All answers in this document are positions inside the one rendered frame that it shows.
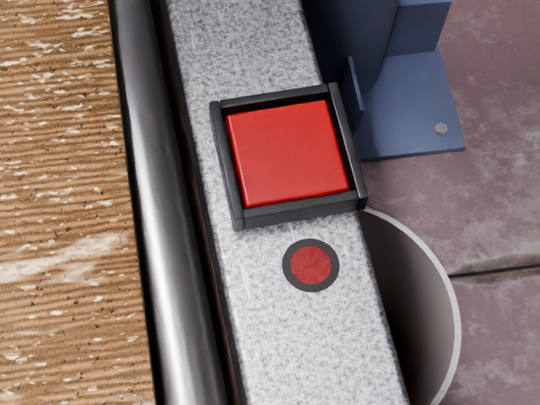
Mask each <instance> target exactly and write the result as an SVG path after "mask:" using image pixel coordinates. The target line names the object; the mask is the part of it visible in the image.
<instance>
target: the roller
mask: <svg viewBox="0 0 540 405"><path fill-rule="evenodd" d="M108 4H109V11H110V18H111V25H112V37H113V45H114V51H115V58H116V66H117V78H118V85H119V92H120V98H121V111H122V118H123V125H124V132H125V144H126V152H127V158H128V165H129V178H130V185H131V191H132V199H133V211H134V218H135V225H136V232H137V245H138V251H139V258H140V265H141V278H142V285H143V292H144V298H145V311H146V318H147V325H148V332H149V344H150V351H151V358H152V365H153V378H154V385H155V391H156V399H157V405H228V401H227V393H226V389H225V385H224V381H223V372H222V368H221V364H220V360H219V352H218V348H217V343H216V339H215V331H214V327H213V323H212V319H211V311H210V306H209V302H208V298H207V291H206V286H205V281H204V277H203V270H202V265H201V261H200V257H199V253H198V245H197V240H196V236H195V232H194V224H193V220H192V215H191V211H190V204H189V199H188V195H187V191H186V183H185V178H184V174H183V170H182V163H181V158H180V154H179V149H178V142H177V138H176V133H175V129H174V122H173V117H172V112H171V108H170V101H169V97H168V92H167V88H166V80H165V76H164V71H163V67H162V60H161V55H160V51H159V46H158V39H157V35H156V31H155V26H154V21H153V14H152V10H151V5H150V1H149V0H108Z"/></svg>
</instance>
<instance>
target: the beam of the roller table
mask: <svg viewBox="0 0 540 405"><path fill-rule="evenodd" d="M160 4H161V9H162V16H163V20H164V24H165V29H166V36H167V40H168V44H169V49H170V56H171V60H172V64H173V69H174V76H175V80H176V85H177V89H178V96H179V100H180V105H181V109H182V116H183V120H184V125H185V129H186V136H187V140H188V145H189V149H190V156H191V161H192V165H193V169H194V176H195V181H196V185H197V189H198V196H199V201H200V205H201V209H202V216H203V221H204V225H205V229H206V234H207V241H208V245H209V249H210V254H211V261H212V265H213V269H214V274H215V281H216V285H217V289H218V294H219V301H220V305H221V310H222V314H223V321H224V325H225V330H226V334H227V341H228V345H229V350H230V354H231V361H232V365H233V370H234V374H235V381H236V386H237V390H238V394H239V401H240V405H411V403H410V400H409V397H408V393H407V388H406V385H405V382H404V379H403V374H402V371H401V367H400V364H399V359H398V355H397V353H396V349H395V344H394V341H393V337H392V335H391V329H390V326H389V323H388V320H387V315H386V311H385V308H384V305H383V299H382V297H381V293H380V290H379V287H378V281H377V278H376V275H375V272H374V267H373V264H372V260H371V258H370V252H369V249H368V246H367V242H366V237H365V234H364V230H363V228H362V222H361V219H360V216H359V213H358V211H356V210H354V211H351V212H346V213H341V214H335V215H327V216H322V217H317V218H312V219H304V220H299V221H294V222H289V223H281V224H276V225H271V226H266V227H257V228H252V229H247V230H245V229H243V230H242V231H233V227H232V223H231V216H230V212H229V209H228V205H227V198H226V194H225V190H224V185H223V179H222V175H221V171H220V167H219V159H218V156H217V152H216V148H215V141H214V137H213V133H212V129H211V122H210V118H209V102H211V101H214V100H218V101H220V100H224V99H230V98H235V97H241V96H250V95H255V94H261V93H266V92H276V91H282V90H287V89H293V88H303V87H308V86H313V85H319V84H324V83H323V79H322V77H321V71H320V68H319V65H318V62H317V57H316V53H315V51H314V47H313V41H312V39H311V35H310V32H309V27H308V23H307V21H306V17H305V12H304V9H303V6H302V3H301V0H160ZM309 238H310V239H319V240H321V241H323V242H325V243H327V244H328V245H329V246H331V248H332V249H333V250H334V251H335V252H336V253H337V257H338V259H339V263H340V271H339V273H338V277H337V279H336V280H335V281H334V283H333V284H332V285H331V286H329V287H328V288H327V289H325V290H323V291H320V292H303V291H301V290H299V289H297V288H294V287H293V286H292V285H291V284H290V283H289V282H288V281H287V280H286V278H285V276H284V273H283V271H282V259H283V256H284V253H285V251H286V250H287V249H288V247H289V246H290V245H292V244H293V243H295V242H296V241H298V240H300V239H309Z"/></svg>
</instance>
